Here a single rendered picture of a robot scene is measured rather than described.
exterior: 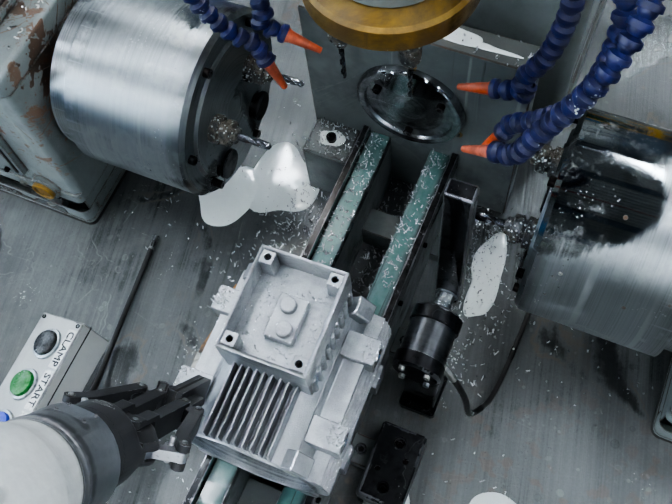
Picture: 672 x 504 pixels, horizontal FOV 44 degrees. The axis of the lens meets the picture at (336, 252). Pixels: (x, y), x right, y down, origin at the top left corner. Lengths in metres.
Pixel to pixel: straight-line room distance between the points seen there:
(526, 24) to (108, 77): 0.52
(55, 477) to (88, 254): 0.78
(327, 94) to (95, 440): 0.68
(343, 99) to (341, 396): 0.45
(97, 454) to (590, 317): 0.55
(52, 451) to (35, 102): 0.63
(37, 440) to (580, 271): 0.57
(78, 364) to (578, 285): 0.55
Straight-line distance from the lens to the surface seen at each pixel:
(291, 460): 0.86
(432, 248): 1.23
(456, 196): 0.78
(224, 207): 1.31
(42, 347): 0.99
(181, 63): 1.01
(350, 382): 0.90
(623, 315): 0.94
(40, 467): 0.58
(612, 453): 1.18
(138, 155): 1.07
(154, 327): 1.25
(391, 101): 1.12
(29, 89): 1.12
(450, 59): 1.02
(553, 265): 0.91
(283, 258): 0.88
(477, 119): 1.09
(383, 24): 0.78
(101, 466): 0.65
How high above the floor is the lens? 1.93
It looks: 65 degrees down
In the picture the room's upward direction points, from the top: 10 degrees counter-clockwise
